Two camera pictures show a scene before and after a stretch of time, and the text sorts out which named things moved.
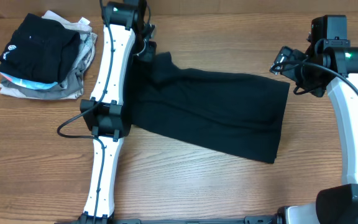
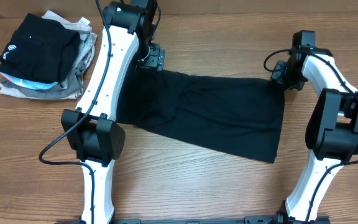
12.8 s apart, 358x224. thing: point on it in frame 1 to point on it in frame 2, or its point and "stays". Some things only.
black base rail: (273, 219) stays
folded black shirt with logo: (41, 48) stays
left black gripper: (149, 55) to (155, 60)
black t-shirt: (234, 113) stays
